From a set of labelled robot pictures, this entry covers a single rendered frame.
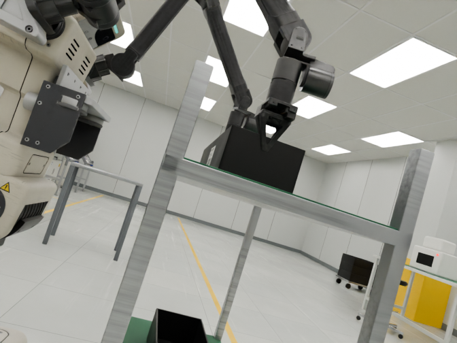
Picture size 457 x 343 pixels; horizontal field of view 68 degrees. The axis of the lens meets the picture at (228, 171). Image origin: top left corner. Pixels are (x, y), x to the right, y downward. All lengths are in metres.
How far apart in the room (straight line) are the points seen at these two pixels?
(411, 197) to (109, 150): 9.76
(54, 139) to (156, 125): 9.32
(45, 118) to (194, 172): 0.48
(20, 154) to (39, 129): 0.08
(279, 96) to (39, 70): 0.60
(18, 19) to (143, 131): 9.38
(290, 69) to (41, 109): 0.58
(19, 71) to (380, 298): 0.94
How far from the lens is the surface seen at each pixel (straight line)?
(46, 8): 0.86
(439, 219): 6.39
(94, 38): 1.12
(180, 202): 10.11
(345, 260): 7.26
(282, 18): 0.81
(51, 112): 0.91
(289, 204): 0.56
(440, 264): 5.04
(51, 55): 0.94
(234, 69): 1.29
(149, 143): 10.12
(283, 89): 0.74
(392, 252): 0.66
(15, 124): 1.00
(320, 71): 0.78
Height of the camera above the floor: 0.91
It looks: 5 degrees up
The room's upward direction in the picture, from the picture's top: 18 degrees clockwise
